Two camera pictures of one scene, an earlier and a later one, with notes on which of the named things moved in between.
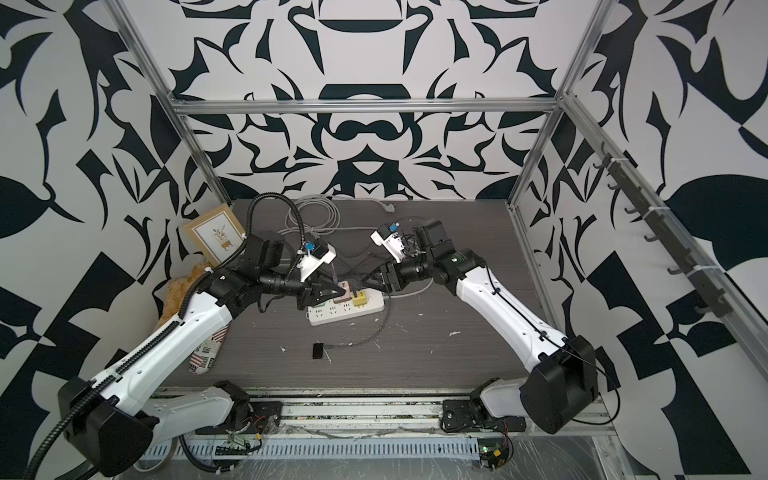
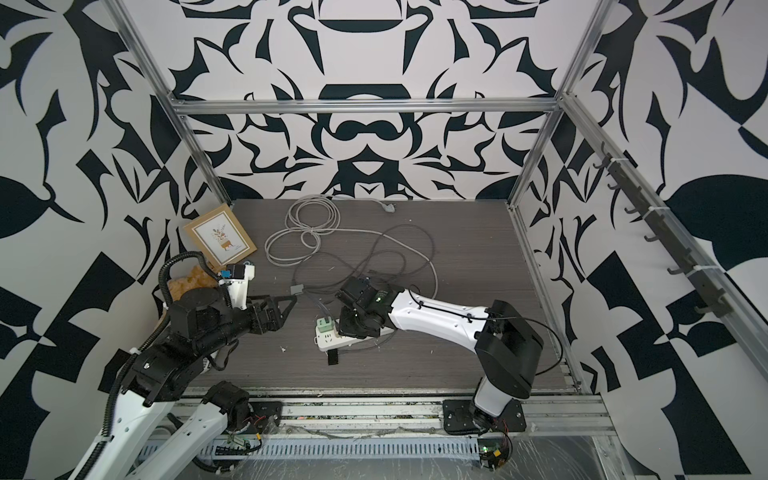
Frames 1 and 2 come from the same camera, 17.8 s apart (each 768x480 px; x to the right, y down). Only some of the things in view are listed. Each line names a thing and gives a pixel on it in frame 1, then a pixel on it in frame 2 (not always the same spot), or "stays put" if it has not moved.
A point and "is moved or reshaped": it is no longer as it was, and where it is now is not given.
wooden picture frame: x=217 y=234 stays put
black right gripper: x=386 y=277 -> x=343 y=329
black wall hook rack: x=710 y=297 stays put
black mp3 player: x=317 y=351 -> x=333 y=356
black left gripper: x=314 y=291 -> x=264 y=325
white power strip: x=330 y=311 is moved or reshaped
